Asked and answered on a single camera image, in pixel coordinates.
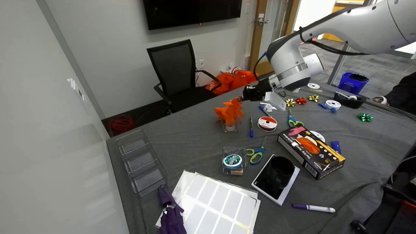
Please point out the blue storage bin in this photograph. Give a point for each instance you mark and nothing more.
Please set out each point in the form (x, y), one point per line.
(353, 83)

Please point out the blue green handled scissors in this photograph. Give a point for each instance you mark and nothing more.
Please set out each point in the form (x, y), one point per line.
(293, 122)

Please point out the red gift bow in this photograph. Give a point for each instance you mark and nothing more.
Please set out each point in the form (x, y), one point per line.
(301, 101)

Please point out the white tablet with black screen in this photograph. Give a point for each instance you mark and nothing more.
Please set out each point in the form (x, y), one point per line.
(276, 179)

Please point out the black office chair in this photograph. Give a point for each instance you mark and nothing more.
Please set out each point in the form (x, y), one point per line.
(176, 70)

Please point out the black box of supplies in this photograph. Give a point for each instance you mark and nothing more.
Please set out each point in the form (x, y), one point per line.
(314, 155)

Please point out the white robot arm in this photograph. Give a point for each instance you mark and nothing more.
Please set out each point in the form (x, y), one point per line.
(373, 29)

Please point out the gold gift bow lower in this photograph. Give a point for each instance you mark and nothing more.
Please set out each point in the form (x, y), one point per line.
(314, 98)

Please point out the wall television screen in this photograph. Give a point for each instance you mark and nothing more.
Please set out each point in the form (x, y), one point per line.
(171, 14)

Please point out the white label sheets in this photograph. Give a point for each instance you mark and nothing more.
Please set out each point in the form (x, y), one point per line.
(215, 207)

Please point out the black tape dispenser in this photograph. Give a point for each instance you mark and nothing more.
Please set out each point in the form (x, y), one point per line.
(350, 101)

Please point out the grey table cloth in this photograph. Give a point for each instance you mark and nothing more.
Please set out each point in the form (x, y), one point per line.
(193, 141)

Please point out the small clear bowl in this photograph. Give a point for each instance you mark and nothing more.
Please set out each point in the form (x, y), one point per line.
(230, 127)

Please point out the white ribbon spool by box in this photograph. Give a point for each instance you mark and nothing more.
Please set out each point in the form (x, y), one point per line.
(319, 136)

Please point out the purple marker pen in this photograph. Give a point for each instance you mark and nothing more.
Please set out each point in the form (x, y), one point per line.
(315, 209)

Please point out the orange plastic bag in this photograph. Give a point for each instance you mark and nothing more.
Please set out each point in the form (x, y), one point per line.
(230, 81)

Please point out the gold gift bow upper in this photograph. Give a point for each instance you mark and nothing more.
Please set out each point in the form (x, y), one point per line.
(290, 103)

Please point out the clear plastic organizer tray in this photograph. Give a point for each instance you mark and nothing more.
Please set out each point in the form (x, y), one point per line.
(141, 163)

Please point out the white ribbon spool right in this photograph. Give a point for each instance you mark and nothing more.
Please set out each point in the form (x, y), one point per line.
(314, 87)

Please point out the orange white ribbon spool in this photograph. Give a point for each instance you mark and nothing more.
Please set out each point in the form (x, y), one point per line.
(267, 123)

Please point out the gold gift bow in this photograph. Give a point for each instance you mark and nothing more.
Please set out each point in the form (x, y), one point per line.
(314, 98)
(290, 103)

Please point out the green gift bow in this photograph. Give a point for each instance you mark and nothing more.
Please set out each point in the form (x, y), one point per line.
(366, 118)

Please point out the white ribbon spool near dispenser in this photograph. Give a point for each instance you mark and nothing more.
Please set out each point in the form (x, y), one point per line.
(333, 105)

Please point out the green handled scissors back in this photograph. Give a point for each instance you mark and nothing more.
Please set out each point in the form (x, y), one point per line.
(255, 154)

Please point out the clear box with ribbon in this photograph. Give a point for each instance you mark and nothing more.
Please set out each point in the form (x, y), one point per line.
(233, 161)

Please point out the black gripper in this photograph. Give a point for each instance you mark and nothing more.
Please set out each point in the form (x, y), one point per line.
(255, 93)

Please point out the blue marker pen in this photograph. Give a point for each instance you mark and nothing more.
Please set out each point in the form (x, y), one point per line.
(251, 135)

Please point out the purple cloth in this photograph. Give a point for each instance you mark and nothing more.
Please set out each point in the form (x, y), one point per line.
(172, 219)

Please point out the orange wipe in bowl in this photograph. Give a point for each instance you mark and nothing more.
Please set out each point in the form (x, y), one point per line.
(230, 109)

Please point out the blue clip near wipe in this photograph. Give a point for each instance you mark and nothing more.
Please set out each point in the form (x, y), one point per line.
(336, 146)

